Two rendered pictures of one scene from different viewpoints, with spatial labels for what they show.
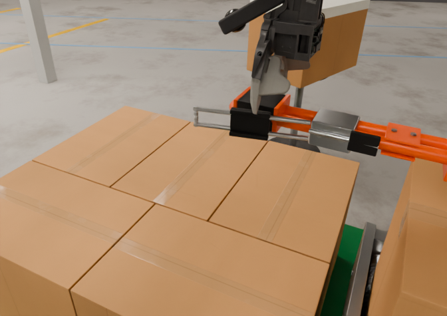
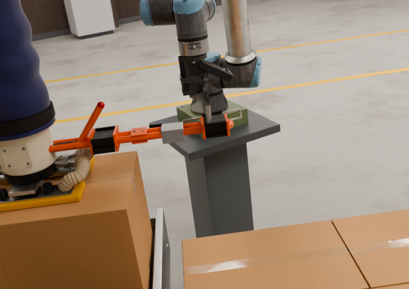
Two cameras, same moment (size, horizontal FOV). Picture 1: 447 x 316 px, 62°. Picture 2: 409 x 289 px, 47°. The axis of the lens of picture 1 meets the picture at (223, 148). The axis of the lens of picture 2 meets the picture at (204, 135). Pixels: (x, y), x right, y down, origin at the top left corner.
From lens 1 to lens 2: 198 cm
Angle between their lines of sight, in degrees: 121
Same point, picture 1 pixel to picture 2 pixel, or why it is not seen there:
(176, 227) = (324, 278)
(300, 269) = not seen: outside the picture
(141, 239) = (335, 258)
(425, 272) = (127, 157)
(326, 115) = (177, 125)
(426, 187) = (122, 188)
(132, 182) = not seen: outside the picture
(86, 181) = not seen: outside the picture
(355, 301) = (157, 268)
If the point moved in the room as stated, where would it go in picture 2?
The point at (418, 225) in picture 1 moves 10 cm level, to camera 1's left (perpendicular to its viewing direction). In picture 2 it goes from (128, 170) to (156, 160)
